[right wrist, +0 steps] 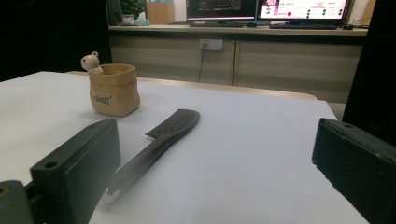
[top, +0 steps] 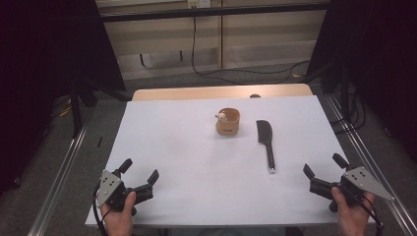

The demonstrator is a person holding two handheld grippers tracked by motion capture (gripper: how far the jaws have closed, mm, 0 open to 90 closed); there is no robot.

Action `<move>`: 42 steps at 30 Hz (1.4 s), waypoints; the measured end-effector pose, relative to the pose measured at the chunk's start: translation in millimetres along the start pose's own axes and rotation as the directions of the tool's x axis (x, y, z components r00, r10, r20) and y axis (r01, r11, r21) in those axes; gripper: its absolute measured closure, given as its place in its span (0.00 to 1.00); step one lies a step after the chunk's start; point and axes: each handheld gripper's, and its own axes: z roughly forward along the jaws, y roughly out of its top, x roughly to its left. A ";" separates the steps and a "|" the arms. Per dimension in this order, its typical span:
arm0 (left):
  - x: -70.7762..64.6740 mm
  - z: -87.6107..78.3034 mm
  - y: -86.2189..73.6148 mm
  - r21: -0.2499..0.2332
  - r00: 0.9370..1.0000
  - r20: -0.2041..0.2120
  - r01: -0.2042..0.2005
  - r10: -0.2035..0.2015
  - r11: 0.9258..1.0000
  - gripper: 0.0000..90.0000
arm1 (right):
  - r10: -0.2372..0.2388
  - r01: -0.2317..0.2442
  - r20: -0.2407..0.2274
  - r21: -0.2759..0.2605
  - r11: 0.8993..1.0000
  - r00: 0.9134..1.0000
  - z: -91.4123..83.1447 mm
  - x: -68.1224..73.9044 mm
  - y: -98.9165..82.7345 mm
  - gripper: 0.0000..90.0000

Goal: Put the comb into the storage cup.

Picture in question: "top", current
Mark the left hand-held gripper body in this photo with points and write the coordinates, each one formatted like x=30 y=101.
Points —
x=113 y=191

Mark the metal floor rail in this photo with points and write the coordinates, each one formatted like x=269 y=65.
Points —
x=60 y=177
x=370 y=157

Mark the black horizontal bar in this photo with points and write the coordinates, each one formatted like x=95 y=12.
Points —
x=209 y=12

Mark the black curtain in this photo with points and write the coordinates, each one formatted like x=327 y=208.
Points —
x=383 y=59
x=39 y=65

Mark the person's right hand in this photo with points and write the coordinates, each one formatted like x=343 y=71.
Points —
x=354 y=221

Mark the wooden table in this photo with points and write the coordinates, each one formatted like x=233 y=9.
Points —
x=196 y=92

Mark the white wall socket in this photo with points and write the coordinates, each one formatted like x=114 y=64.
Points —
x=199 y=3

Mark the person's left hand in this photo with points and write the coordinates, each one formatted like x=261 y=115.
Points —
x=118 y=223

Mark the wooden cup with small figure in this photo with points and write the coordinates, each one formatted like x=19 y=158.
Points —
x=228 y=126

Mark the white table cover sheet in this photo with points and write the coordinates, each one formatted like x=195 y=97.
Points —
x=196 y=177

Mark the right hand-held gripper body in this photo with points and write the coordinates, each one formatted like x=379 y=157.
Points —
x=359 y=183

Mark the black metal stand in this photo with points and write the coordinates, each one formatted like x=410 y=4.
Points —
x=344 y=91
x=76 y=108

